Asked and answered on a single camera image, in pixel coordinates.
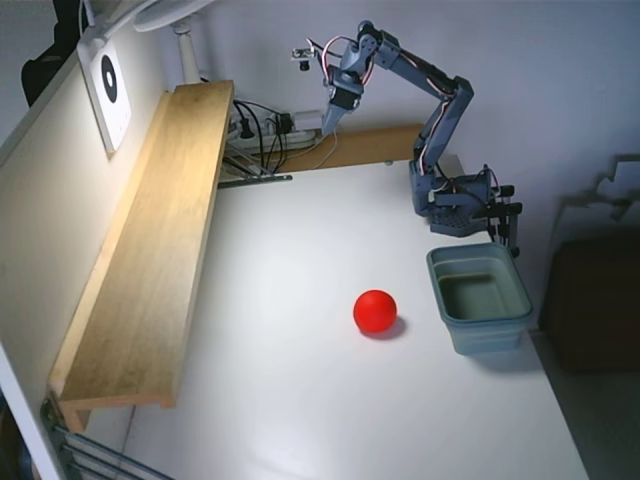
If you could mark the blue-grey gripper finger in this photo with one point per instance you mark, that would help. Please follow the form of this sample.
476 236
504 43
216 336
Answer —
349 113
332 118

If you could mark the blue-grey gripper body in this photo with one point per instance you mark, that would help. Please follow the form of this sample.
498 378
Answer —
342 96

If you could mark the red ball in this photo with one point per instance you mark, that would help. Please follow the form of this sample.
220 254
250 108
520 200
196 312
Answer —
375 311

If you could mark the blue-grey robot arm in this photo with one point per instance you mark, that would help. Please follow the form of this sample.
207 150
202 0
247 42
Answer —
417 68

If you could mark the grey plastic container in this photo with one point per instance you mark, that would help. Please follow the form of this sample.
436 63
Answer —
487 332

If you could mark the white power adapter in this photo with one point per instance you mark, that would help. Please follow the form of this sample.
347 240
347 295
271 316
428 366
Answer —
306 119

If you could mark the wooden board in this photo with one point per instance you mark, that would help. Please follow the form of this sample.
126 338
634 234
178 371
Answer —
370 145

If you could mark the white power strip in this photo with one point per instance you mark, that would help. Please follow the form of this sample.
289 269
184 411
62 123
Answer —
295 136

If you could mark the black plug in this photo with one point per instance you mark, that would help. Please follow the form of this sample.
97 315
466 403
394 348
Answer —
283 122

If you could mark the white desk lamp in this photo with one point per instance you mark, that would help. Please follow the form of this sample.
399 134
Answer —
187 50

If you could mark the black table clamp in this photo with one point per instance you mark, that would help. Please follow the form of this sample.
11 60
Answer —
507 220

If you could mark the long wooden shelf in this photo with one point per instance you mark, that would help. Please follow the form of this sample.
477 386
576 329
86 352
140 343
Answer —
150 250

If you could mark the small wrist camera board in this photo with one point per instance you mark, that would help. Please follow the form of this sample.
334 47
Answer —
302 55

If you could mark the metal shelf bracket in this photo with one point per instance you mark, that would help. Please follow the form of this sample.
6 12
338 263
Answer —
250 177

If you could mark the metal rail frame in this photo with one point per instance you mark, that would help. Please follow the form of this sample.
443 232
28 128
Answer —
85 450

